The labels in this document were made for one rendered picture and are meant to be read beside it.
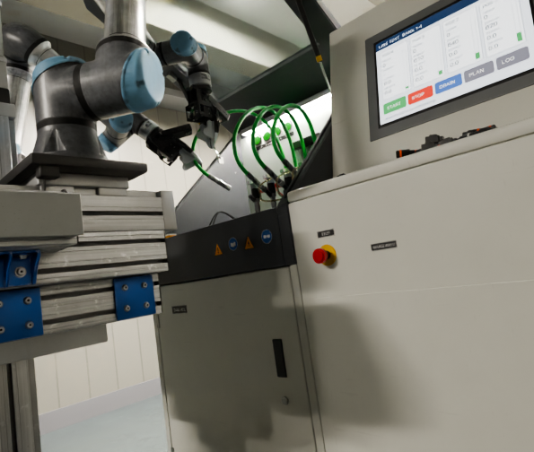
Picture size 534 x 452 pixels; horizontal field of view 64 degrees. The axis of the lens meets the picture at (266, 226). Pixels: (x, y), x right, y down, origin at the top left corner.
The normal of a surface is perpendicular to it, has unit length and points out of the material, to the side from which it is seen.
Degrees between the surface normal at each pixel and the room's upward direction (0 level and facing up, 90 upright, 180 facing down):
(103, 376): 90
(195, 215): 90
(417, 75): 76
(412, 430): 90
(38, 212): 90
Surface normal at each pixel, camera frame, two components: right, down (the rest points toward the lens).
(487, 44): -0.69, -0.22
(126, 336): 0.71, -0.18
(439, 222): -0.68, 0.01
